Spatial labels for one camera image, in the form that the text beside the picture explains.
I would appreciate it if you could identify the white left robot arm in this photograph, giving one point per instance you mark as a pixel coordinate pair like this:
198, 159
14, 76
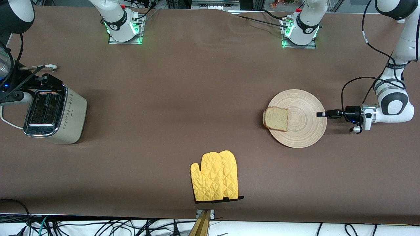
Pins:
404, 42

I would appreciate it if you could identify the aluminium profile bar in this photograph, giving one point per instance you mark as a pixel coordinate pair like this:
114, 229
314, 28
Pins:
201, 226

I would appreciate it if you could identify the round pale wooden plate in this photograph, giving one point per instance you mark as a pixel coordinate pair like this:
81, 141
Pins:
305, 131

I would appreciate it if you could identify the cream and chrome toaster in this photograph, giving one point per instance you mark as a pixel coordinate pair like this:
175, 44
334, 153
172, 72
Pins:
70, 114

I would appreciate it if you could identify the metal background frame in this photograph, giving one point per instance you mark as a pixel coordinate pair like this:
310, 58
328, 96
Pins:
215, 4

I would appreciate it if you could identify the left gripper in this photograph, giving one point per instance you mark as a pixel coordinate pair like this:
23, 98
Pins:
352, 113

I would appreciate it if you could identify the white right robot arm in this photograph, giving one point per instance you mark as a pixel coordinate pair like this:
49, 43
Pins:
118, 28

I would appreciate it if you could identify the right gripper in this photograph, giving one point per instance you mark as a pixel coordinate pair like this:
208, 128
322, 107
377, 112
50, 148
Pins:
23, 82

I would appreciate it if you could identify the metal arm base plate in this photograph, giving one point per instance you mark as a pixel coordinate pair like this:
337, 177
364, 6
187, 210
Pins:
126, 42
298, 46

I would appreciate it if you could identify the yellow quilted oven mitt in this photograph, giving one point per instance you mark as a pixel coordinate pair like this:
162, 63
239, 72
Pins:
215, 177

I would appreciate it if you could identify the slice of toast bread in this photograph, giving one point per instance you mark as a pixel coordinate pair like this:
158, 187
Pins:
276, 118

